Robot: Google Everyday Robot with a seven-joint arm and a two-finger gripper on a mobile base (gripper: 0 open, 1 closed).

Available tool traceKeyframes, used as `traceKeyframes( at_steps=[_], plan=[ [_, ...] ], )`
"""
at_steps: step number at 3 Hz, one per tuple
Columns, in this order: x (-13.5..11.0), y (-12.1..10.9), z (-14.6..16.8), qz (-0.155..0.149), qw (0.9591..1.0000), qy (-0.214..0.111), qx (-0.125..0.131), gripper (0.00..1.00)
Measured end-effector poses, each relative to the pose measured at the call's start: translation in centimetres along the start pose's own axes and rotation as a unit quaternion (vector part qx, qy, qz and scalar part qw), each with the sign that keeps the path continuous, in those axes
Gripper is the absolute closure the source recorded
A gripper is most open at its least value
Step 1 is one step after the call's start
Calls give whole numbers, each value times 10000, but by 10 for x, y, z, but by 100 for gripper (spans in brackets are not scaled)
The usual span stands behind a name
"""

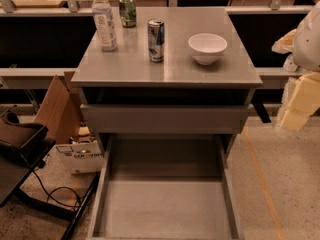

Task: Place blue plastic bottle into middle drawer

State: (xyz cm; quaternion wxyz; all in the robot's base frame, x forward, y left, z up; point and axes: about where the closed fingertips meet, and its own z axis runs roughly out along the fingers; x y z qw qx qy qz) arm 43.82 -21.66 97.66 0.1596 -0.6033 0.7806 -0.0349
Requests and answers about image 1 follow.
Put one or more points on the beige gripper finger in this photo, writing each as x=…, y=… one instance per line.
x=300, y=100
x=284, y=44

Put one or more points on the clear plastic water bottle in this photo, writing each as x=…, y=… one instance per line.
x=103, y=18

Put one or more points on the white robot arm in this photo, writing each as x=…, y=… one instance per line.
x=306, y=46

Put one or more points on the grey drawer cabinet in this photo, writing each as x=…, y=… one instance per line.
x=128, y=77

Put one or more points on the closed top drawer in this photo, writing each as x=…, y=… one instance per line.
x=152, y=119

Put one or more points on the white ceramic bowl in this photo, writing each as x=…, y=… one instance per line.
x=206, y=48

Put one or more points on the blue silver energy can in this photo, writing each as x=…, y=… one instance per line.
x=156, y=38

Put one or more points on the green drink can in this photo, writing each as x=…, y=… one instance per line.
x=127, y=12

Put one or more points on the white printed cardboard box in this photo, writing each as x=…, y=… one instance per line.
x=80, y=158

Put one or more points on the brown cardboard box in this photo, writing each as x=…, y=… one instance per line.
x=60, y=110

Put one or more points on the black office chair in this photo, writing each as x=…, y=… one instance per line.
x=23, y=147

